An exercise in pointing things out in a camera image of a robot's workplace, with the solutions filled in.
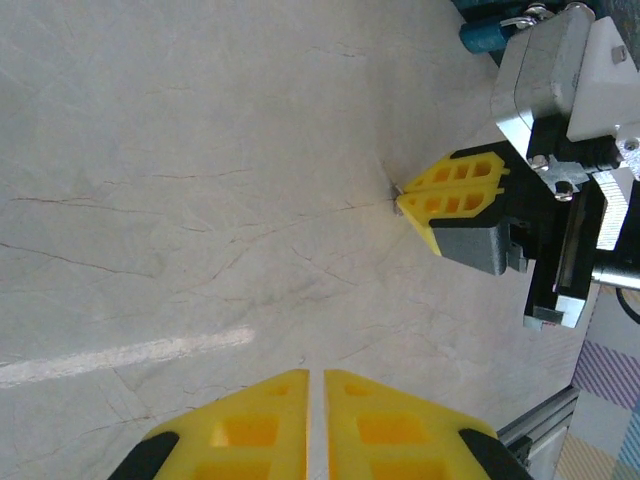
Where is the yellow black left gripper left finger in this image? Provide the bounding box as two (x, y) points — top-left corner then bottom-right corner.
(107, 368), (311, 480)

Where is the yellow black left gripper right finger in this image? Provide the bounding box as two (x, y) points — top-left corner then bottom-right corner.
(323, 368), (531, 480)

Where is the aluminium side rail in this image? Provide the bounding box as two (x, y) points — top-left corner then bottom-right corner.
(497, 385), (584, 474)

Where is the teal padlock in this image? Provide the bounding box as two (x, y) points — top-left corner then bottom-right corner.
(458, 3), (549, 55)

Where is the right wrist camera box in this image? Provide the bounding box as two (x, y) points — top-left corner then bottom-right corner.
(492, 2), (640, 161)

